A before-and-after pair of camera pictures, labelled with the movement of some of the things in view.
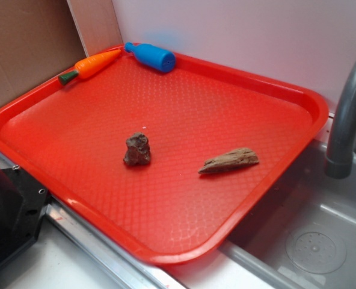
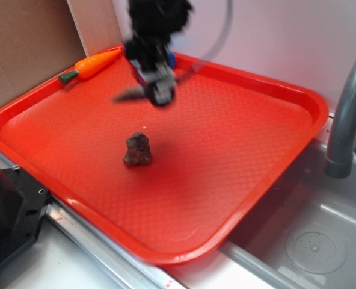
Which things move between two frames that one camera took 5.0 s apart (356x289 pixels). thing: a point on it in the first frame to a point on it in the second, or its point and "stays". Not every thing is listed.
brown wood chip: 239,158 to 137,93
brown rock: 138,150 stays
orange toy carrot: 86,67 stays
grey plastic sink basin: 312,232 stays
